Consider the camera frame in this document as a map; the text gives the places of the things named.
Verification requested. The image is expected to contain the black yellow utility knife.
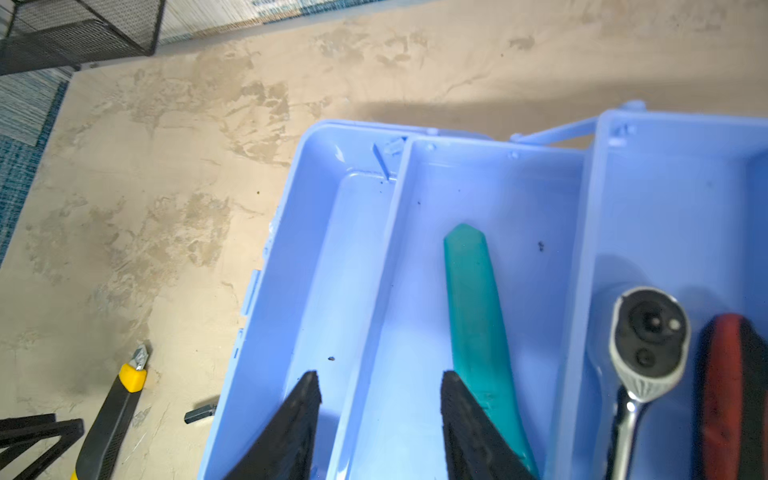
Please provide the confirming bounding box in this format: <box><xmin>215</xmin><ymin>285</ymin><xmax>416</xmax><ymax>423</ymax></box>
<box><xmin>71</xmin><ymin>344</ymin><xmax>150</xmax><ymax>480</ymax></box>

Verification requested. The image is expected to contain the white and blue toolbox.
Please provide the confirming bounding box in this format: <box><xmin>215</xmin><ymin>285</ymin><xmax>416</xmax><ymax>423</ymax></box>
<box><xmin>199</xmin><ymin>102</ymin><xmax>767</xmax><ymax>479</ymax></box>

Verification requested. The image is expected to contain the red hex key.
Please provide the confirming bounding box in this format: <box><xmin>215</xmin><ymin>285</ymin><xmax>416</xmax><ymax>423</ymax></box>
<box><xmin>183</xmin><ymin>403</ymin><xmax>218</xmax><ymax>425</ymax></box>

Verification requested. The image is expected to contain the yellow black handle ratchet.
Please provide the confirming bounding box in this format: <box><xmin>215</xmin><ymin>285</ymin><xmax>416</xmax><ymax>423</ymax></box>
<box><xmin>605</xmin><ymin>286</ymin><xmax>691</xmax><ymax>479</ymax></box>

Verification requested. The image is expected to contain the teal utility knife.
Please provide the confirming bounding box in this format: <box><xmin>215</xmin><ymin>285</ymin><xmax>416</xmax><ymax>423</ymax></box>
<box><xmin>444</xmin><ymin>223</ymin><xmax>539</xmax><ymax>479</ymax></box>

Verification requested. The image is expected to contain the red black handle ratchet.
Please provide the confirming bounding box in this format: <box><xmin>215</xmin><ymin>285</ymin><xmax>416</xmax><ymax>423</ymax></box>
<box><xmin>691</xmin><ymin>313</ymin><xmax>767</xmax><ymax>479</ymax></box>

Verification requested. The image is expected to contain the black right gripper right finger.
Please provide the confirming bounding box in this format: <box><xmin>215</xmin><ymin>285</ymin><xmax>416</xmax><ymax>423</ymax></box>
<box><xmin>441</xmin><ymin>371</ymin><xmax>534</xmax><ymax>480</ymax></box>

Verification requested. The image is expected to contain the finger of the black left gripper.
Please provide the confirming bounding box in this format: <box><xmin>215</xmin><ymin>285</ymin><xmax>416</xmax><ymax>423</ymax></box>
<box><xmin>0</xmin><ymin>418</ymin><xmax>86</xmax><ymax>480</ymax></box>
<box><xmin>1</xmin><ymin>413</ymin><xmax>56</xmax><ymax>434</ymax></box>

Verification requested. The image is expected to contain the black wire shelf rack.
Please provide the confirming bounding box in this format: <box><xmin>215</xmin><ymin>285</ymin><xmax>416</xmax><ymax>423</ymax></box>
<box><xmin>1</xmin><ymin>0</ymin><xmax>165</xmax><ymax>76</ymax></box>

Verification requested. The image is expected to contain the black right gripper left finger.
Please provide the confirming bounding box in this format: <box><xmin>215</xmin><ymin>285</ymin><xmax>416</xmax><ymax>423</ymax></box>
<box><xmin>225</xmin><ymin>371</ymin><xmax>322</xmax><ymax>480</ymax></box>

